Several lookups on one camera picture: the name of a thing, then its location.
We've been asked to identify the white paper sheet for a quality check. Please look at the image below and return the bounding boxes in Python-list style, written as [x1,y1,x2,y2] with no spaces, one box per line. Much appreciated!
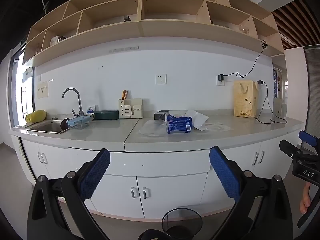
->
[185,110,209,131]

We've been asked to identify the yellow cloth bundle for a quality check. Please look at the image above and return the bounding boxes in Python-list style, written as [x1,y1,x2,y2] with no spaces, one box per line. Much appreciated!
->
[25,109,47,123]

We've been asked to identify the person's right hand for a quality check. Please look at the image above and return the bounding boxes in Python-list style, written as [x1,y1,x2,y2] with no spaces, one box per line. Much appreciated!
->
[299,182,311,214]

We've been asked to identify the white wall socket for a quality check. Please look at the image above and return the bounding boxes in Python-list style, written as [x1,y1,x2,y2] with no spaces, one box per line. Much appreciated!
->
[156,74,167,85]

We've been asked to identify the blue dish drainer basket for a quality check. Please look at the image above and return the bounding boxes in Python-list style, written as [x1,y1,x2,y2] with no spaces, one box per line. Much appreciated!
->
[66,114,94,129]

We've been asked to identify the yellow paper shopping bag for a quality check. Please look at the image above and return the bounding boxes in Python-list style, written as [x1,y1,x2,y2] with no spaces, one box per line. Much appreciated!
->
[233,80,259,118]

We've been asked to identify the black charger with cable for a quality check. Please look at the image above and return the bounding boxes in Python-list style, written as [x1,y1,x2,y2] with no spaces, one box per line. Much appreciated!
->
[255,80,287,125]

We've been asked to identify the chrome kitchen faucet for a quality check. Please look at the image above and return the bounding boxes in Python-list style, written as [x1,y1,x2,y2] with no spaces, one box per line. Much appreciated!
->
[61,87,84,116]

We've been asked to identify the blue tissue pack wrapper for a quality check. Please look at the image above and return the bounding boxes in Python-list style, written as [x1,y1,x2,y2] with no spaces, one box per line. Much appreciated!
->
[167,114,193,134]

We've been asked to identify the black small carton box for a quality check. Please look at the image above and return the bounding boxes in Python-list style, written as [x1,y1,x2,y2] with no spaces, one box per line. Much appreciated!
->
[154,110,169,121]

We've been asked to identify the dark green storage box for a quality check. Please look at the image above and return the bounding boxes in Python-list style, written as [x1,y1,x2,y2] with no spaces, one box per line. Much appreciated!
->
[94,110,119,120]

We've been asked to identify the wooden wall shelf unit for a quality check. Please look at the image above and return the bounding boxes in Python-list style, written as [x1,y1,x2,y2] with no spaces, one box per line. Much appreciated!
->
[23,0,284,67]

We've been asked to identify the black mesh trash bin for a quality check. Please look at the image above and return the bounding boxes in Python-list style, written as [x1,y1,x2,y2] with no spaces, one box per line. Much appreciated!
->
[161,207,203,239]

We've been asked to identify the black power cable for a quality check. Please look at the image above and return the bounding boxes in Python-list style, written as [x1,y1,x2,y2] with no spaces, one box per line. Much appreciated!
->
[223,40,269,79]

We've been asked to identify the stainless steel sink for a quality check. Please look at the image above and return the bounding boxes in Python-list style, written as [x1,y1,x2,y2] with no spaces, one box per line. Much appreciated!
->
[27,120,69,134]

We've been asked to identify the paper wall notice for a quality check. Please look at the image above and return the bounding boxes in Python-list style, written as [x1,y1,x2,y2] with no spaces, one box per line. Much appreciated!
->
[37,81,49,99]

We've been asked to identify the clear plastic bag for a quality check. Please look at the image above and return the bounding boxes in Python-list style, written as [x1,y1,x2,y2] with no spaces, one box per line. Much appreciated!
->
[139,120,167,137]

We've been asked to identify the cream utensil holder rack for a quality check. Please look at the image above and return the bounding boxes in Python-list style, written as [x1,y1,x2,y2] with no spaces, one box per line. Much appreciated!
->
[118,99,143,119]

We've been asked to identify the black plug adapter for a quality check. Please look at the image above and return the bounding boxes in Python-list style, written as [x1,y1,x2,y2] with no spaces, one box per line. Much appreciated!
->
[218,74,224,81]

